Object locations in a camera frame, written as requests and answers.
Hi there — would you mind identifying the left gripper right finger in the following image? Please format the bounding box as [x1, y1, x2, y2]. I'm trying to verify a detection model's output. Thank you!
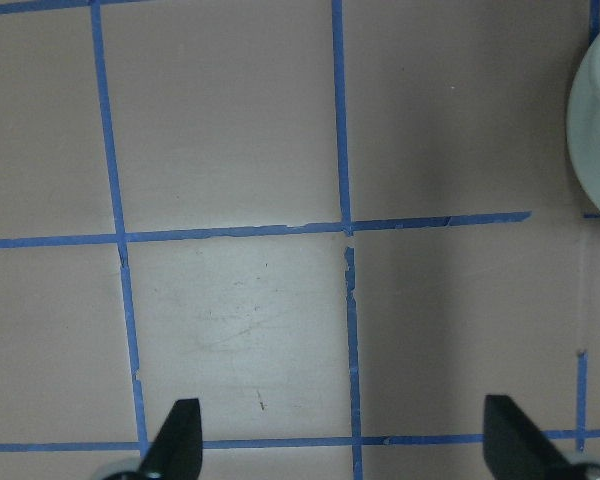
[482, 394, 574, 480]

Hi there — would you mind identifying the pale green steel pot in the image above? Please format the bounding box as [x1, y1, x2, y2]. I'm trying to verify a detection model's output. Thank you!
[566, 33, 600, 211]

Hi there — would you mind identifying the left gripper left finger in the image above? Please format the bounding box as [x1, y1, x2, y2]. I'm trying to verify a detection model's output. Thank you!
[137, 399, 203, 480]

